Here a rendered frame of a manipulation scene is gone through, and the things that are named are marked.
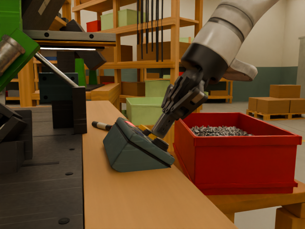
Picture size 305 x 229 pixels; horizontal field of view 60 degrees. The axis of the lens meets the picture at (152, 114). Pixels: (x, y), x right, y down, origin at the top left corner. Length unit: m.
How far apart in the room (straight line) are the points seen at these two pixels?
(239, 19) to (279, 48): 10.33
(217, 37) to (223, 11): 0.05
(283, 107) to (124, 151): 6.24
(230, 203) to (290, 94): 6.62
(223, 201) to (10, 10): 0.51
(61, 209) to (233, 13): 0.37
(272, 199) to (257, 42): 9.91
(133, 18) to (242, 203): 3.41
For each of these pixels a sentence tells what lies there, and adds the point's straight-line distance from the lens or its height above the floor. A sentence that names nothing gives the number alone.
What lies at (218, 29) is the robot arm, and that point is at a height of 1.11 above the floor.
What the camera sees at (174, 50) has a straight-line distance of 3.01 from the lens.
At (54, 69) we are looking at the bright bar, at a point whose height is 1.05.
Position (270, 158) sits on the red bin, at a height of 0.87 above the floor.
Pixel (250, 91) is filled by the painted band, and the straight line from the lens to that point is 10.33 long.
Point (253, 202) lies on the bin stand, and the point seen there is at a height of 0.79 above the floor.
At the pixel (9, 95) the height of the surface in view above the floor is 0.32.
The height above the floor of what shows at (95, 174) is 0.90.
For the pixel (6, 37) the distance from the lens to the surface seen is 0.47.
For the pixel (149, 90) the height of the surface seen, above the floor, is 0.82.
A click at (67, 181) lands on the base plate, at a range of 0.37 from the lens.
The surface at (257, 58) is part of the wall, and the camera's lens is 10.39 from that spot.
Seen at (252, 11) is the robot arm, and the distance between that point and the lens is 0.48.
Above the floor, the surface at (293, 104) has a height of 0.34.
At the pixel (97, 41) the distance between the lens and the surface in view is 0.63.
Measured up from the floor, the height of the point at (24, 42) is 1.09.
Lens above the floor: 1.04
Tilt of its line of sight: 9 degrees down
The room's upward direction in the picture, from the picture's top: straight up
